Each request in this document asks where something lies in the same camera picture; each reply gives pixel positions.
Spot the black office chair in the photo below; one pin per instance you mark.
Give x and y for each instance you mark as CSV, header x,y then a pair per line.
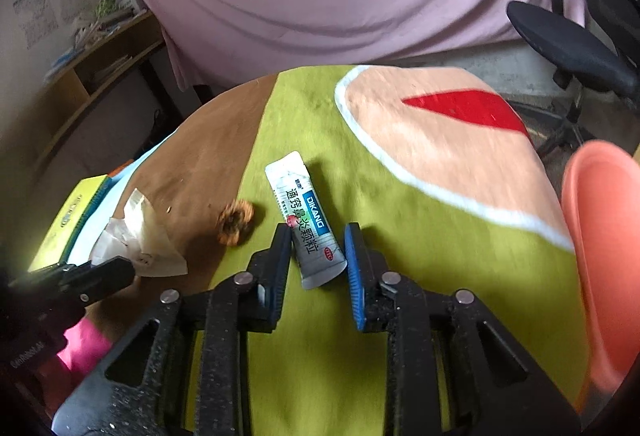
x,y
575,50

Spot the books in shelf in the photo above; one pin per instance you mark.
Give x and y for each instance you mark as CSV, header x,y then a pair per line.
x,y
112,68

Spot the orange plastic basin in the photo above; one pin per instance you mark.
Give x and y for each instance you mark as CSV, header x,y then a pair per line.
x,y
605,241

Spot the white medicine sachet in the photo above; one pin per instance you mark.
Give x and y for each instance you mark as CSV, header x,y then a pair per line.
x,y
305,216

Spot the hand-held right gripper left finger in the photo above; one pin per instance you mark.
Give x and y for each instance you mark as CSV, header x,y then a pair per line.
x,y
277,276

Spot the colourful printed tablecloth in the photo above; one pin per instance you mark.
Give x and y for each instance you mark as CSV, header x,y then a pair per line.
x,y
450,266

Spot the pile of papers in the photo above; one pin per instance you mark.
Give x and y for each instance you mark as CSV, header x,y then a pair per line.
x,y
100,18

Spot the white tissue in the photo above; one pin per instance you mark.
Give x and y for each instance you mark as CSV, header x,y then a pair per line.
x,y
145,241

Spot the dried orange peel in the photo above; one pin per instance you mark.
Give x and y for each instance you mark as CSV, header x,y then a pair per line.
x,y
232,223

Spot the wall poster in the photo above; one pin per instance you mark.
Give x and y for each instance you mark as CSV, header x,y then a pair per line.
x,y
61,0
30,15

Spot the wooden shelf unit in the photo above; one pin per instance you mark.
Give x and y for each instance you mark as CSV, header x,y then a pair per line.
x,y
60,115

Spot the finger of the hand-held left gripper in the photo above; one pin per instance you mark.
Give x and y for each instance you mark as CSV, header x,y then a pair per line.
x,y
45,277
107,278

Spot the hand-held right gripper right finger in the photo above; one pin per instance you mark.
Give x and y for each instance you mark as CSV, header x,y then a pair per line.
x,y
352,276

